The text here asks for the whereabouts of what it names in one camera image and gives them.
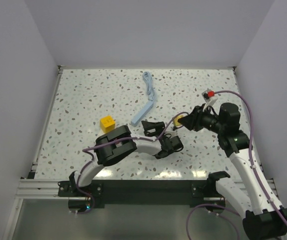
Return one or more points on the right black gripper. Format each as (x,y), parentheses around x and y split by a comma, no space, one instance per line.
(193,120)

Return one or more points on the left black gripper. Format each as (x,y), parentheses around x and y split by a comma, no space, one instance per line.
(159,128)

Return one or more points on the small yellow plug adapter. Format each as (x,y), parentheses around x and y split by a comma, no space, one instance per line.
(176,122)

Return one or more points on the light blue power strip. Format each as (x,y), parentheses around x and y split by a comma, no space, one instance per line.
(139,116)

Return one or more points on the yellow cube socket adapter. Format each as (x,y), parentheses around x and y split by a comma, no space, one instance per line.
(107,124)

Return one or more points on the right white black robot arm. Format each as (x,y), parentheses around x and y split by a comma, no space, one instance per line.
(262,213)

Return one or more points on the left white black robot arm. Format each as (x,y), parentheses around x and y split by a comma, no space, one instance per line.
(114,146)

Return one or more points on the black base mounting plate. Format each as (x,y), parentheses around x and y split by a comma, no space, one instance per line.
(138,192)

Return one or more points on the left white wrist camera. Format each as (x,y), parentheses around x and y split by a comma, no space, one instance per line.
(172,132)

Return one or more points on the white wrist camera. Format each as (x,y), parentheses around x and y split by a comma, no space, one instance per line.
(210,98)
(172,132)

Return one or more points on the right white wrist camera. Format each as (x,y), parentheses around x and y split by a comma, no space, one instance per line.
(210,98)

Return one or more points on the aluminium table frame rail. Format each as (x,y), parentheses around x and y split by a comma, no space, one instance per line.
(44,189)

